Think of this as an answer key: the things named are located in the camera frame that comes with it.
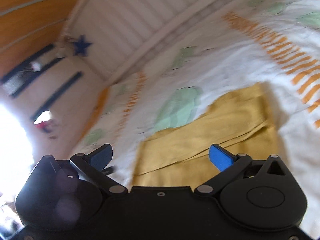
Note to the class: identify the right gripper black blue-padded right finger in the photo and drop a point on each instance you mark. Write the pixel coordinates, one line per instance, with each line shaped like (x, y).
(229, 165)

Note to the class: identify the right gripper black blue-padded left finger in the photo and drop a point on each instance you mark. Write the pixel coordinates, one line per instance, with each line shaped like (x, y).
(91, 167)

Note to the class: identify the mustard yellow knit sweater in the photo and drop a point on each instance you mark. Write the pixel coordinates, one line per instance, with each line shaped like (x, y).
(240, 121)

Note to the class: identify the blue star decoration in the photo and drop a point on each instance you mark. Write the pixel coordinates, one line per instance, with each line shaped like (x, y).
(81, 46)

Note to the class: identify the white patterned duvet cover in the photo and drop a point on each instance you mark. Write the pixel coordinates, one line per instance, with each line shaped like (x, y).
(271, 42)

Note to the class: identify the white wooden bed frame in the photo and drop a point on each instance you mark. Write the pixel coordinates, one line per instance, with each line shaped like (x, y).
(53, 92)

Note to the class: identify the orange wooden wall panel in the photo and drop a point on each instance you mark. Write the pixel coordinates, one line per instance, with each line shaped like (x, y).
(29, 25)

